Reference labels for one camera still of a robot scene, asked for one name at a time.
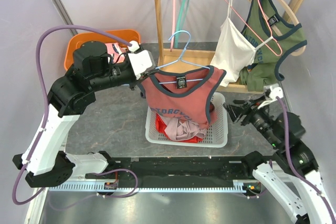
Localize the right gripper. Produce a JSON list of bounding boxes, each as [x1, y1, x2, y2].
[[223, 93, 281, 147]]

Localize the red tank top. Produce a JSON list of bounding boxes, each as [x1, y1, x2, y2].
[[155, 114, 204, 143]]

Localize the dusty rose tank top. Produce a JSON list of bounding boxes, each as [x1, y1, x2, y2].
[[138, 66, 226, 129]]

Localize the blue wire hanger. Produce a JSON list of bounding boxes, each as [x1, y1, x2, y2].
[[155, 30, 209, 70]]

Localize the mauve tank top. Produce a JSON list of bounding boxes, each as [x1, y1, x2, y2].
[[164, 118, 207, 142]]

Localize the teal plastic hanger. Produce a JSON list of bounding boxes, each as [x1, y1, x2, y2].
[[174, 0, 194, 48]]

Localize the pink plastic hanger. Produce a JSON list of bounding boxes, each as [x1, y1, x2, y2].
[[170, 0, 176, 52]]

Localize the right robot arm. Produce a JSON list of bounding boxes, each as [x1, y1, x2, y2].
[[223, 96, 335, 223]]

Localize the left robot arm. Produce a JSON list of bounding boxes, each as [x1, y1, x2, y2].
[[13, 41, 155, 188]]

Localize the white tank top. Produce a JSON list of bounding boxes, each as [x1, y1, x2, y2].
[[211, 0, 273, 87]]

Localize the green tank top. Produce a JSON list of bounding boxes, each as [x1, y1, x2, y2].
[[240, 0, 307, 92]]

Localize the beige wooden hanger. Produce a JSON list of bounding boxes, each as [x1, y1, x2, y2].
[[245, 0, 307, 57]]

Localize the white plastic basket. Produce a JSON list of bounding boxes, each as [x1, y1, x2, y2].
[[145, 92, 228, 148]]

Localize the patterned clothes in bin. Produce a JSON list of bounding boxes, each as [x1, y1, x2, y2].
[[105, 42, 126, 63]]

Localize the orange plastic bin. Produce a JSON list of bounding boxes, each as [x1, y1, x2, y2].
[[64, 29, 141, 70]]

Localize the wooden clothes rack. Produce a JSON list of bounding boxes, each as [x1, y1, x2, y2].
[[152, 0, 321, 94]]

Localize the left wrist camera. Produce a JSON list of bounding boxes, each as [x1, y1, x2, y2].
[[128, 40, 156, 80]]

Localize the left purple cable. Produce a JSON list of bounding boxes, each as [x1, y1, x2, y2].
[[12, 25, 139, 210]]

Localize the purple cable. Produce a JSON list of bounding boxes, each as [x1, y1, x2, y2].
[[12, 25, 139, 210], [232, 96, 336, 219]]

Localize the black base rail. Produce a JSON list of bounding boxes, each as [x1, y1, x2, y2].
[[85, 155, 279, 188]]

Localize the pink wire hanger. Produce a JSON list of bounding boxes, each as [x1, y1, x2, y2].
[[219, 0, 283, 57]]

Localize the slotted cable duct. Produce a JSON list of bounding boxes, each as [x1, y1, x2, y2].
[[48, 180, 259, 193]]

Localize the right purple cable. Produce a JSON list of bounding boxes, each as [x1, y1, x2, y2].
[[232, 96, 336, 219]]

